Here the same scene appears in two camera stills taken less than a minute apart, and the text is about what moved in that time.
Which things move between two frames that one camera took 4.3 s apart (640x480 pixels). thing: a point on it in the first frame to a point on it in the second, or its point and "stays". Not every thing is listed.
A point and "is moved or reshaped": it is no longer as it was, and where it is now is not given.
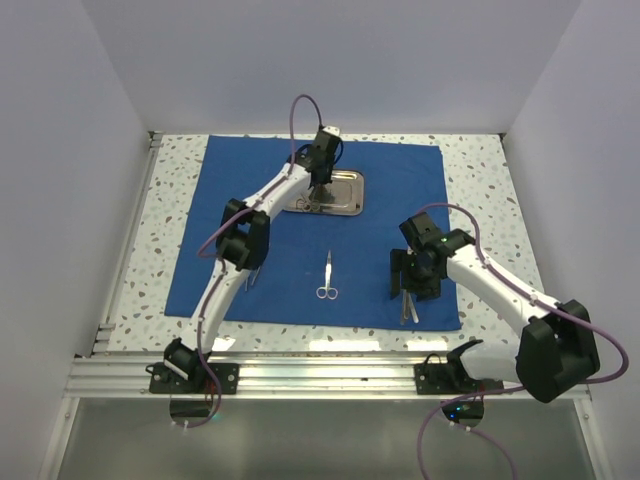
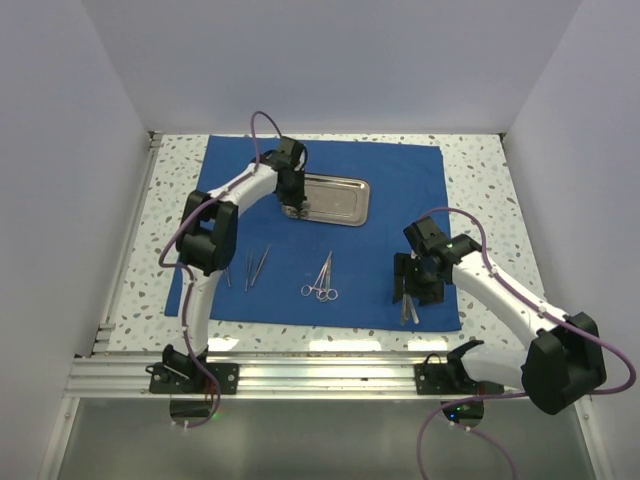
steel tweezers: (259, 268) stays
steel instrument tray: (344, 195) is moved or reshaped
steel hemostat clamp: (307, 204) to (331, 293)
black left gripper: (328, 177) to (296, 199)
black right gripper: (399, 262) stays
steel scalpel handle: (412, 308) stays
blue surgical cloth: (322, 268) stays
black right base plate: (436, 378) stays
